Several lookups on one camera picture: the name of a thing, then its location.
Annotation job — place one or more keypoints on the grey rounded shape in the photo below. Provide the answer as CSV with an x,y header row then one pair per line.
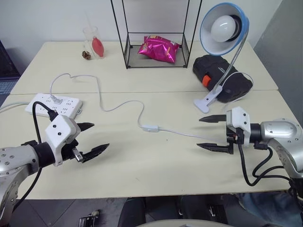
x,y
182,223

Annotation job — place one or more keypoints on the blue denim cloth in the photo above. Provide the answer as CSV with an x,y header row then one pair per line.
x,y
265,208

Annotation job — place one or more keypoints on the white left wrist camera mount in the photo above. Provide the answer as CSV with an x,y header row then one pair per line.
x,y
59,130

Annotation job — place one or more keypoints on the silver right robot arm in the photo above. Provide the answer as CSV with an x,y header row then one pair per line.
x,y
279,130

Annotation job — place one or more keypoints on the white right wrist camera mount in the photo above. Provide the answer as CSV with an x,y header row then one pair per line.
x,y
239,118

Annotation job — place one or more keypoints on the white round light bulb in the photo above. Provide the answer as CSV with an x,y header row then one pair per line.
x,y
222,28

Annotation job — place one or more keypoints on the red bulb clear dropper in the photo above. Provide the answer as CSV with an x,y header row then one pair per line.
x,y
97,46

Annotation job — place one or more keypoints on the blue gooseneck clip desk lamp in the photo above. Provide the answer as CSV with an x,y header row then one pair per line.
x,y
213,35

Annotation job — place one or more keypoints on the small brown nut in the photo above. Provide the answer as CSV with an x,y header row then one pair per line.
x,y
86,55

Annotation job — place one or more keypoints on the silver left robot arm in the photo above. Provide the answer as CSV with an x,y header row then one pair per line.
x,y
14,160

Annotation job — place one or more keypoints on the pink foil snack bag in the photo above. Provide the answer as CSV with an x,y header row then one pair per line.
x,y
156,49

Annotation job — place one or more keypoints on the black tool case orange latch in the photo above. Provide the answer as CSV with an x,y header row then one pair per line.
x,y
213,66

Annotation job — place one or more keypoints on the white power strip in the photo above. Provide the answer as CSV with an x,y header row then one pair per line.
x,y
68,105

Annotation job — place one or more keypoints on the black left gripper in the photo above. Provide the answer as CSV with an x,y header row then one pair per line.
x,y
69,151

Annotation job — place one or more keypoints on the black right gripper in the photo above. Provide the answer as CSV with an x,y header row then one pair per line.
x,y
236,139

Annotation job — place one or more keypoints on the dark panel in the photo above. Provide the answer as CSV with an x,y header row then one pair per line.
x,y
7,61

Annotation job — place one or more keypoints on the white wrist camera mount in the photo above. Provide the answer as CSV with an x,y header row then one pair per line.
x,y
239,118
59,130

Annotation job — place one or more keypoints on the small metal clamp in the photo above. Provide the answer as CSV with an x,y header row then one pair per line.
x,y
88,218

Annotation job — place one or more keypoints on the clear glass cup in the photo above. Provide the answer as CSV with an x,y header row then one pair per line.
x,y
91,33

